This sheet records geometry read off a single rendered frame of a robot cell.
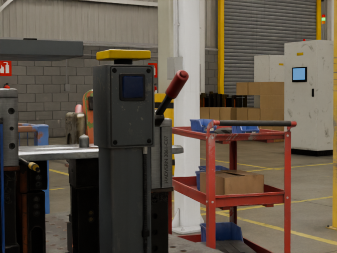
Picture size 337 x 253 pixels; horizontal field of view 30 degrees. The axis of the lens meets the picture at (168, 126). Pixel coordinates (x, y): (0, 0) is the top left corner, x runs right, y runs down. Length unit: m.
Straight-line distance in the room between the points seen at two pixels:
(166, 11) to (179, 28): 3.23
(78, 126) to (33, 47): 0.59
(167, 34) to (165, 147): 7.23
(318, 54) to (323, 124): 1.20
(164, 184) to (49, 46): 0.37
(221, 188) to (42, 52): 2.48
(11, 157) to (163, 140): 0.25
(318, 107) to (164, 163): 10.10
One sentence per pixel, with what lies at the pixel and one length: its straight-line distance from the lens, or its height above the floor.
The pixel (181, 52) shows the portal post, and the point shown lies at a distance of 5.03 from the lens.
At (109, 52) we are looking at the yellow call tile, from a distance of 0.84.
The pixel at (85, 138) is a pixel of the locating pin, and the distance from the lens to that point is 1.20.
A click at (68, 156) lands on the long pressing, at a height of 0.99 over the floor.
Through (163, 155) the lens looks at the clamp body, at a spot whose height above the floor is 1.00.
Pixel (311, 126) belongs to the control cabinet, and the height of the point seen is 0.52.
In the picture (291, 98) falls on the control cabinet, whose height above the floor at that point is 1.01.
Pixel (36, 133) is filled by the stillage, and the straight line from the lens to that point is 3.21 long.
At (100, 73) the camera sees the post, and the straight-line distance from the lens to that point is 0.86.
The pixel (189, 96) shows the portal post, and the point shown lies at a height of 1.08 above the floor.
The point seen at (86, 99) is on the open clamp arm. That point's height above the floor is 1.09.
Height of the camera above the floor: 1.10
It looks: 3 degrees down
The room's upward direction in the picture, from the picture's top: straight up
